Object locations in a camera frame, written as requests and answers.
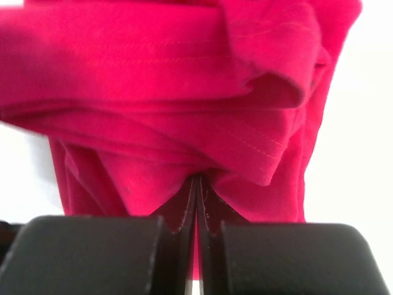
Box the pink red t shirt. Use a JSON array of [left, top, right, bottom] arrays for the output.
[[1, 1, 362, 222]]

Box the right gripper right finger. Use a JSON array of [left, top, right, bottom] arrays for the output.
[[196, 177, 389, 295]]

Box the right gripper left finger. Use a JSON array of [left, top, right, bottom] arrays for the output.
[[1, 178, 196, 294]]

